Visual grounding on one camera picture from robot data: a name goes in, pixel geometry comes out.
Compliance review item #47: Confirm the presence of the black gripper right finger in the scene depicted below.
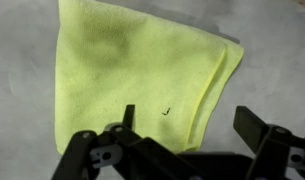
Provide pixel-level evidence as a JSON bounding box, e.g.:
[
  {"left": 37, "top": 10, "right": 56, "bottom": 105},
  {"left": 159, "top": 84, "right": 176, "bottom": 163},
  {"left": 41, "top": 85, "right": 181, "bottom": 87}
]
[{"left": 233, "top": 106, "right": 305, "bottom": 180}]

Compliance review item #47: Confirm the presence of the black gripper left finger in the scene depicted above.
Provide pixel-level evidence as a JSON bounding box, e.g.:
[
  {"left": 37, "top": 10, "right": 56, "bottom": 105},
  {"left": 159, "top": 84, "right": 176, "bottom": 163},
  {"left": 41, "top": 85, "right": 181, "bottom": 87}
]
[{"left": 51, "top": 104, "right": 206, "bottom": 180}]

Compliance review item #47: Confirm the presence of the yellow microfiber cloth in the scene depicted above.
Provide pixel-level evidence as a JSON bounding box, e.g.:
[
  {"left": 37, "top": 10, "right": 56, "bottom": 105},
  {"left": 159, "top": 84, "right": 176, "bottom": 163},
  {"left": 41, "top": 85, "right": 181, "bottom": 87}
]
[{"left": 55, "top": 0, "right": 244, "bottom": 152}]

